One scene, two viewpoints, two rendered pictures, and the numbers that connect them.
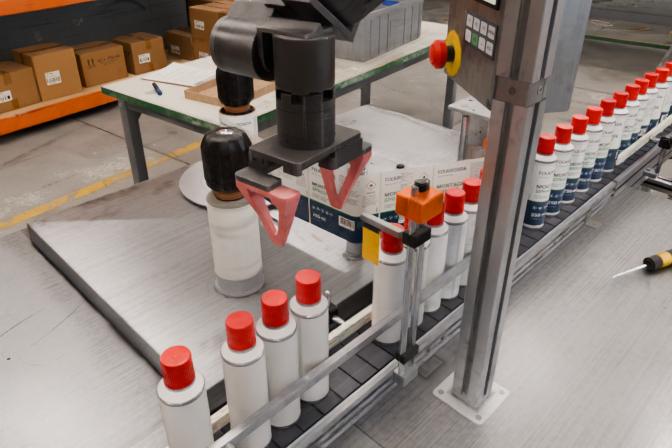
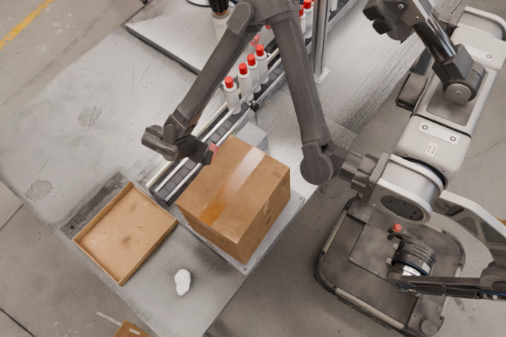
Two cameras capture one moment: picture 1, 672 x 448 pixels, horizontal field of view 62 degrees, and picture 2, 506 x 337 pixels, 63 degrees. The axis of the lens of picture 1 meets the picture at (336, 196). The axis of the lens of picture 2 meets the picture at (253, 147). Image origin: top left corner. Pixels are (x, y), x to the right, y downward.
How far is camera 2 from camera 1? 0.98 m
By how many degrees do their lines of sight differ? 32
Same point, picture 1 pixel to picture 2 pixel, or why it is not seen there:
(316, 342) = (263, 66)
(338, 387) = (271, 77)
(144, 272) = (187, 42)
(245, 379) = (246, 81)
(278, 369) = (254, 77)
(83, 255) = (159, 37)
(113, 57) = not seen: outside the picture
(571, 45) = not seen: outside the picture
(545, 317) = (345, 38)
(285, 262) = not seen: hidden behind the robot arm
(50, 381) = (171, 88)
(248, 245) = not seen: hidden behind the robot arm
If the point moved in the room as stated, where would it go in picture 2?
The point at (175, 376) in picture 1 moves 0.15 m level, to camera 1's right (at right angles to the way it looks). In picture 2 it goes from (230, 84) to (269, 79)
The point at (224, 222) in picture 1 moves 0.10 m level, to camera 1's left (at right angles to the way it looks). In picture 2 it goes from (220, 23) to (197, 26)
